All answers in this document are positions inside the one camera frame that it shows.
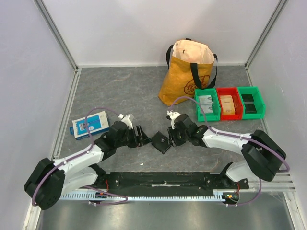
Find yellow tote bag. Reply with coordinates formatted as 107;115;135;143
158;38;218;106

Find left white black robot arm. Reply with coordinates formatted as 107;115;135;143
24;121;151;210

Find slotted cable duct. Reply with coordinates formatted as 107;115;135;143
59;190;240;201

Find gold cards stack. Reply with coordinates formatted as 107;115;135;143
220;95;236;115

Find red plastic bin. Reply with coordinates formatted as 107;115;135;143
216;88;243;120

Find silver cards stack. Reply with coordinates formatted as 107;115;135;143
198;95;213;114

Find blue white card box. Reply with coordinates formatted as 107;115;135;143
70;111;109;140

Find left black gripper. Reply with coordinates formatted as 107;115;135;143
116;124;152;148

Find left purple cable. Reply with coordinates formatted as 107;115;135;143
31;107;130;207

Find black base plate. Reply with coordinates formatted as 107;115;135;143
94;172;249;190

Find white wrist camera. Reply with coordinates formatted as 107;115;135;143
167;110;181;129
118;114;134;129

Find black cards stack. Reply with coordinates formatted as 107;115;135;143
241;94;257;114

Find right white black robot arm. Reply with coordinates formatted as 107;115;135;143
167;111;286;189

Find purple cable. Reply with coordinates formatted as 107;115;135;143
31;107;130;207
167;96;290;208

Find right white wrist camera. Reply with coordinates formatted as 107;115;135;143
167;110;181;129

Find right green plastic bin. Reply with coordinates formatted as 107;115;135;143
237;87;266;120

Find green plastic bin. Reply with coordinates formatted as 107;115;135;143
194;89;221;122
237;87;266;120

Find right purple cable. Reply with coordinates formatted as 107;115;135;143
167;96;290;208

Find left green plastic bin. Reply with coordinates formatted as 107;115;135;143
194;89;221;122

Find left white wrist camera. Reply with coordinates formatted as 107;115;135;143
118;114;134;129

